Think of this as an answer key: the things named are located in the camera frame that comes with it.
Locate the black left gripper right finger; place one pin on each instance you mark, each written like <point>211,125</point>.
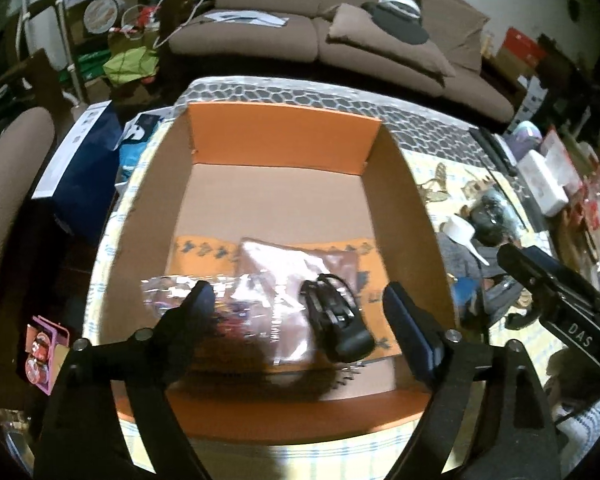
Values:
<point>514,438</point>

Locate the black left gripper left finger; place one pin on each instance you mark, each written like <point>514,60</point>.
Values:
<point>81,436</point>

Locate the orange knit towel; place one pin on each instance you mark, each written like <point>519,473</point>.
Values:
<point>205,256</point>

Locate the black hair clip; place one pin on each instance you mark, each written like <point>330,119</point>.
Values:
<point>336,319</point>

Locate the brown plastic packet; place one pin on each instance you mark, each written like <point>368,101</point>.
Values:
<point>271,278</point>

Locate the shiny foil candy bag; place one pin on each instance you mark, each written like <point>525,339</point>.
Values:
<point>231,317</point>

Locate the grey knit headband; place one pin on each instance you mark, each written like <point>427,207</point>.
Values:
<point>477,289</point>

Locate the white tissue box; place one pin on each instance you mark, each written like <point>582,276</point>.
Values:
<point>548,194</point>

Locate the clear dome black container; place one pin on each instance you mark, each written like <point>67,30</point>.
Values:
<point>494,219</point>

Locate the white scoop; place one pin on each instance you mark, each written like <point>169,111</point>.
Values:
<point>461,232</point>

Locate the gold hair claw clip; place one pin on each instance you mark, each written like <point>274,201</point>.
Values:
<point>434,190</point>

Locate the black remote control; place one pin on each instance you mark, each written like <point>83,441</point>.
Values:
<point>493,150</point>

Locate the dark blue box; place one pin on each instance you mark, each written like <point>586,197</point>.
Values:
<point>78,182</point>

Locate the brown chair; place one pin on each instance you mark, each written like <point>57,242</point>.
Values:
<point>24,146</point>

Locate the orange cardboard box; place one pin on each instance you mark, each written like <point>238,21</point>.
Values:
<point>300,217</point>

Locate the white black headset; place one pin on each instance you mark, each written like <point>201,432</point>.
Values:
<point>401,19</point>

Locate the brown cushion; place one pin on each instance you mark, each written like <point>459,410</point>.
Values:
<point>353,26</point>

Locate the brown sofa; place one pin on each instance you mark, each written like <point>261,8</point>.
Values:
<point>288,38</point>

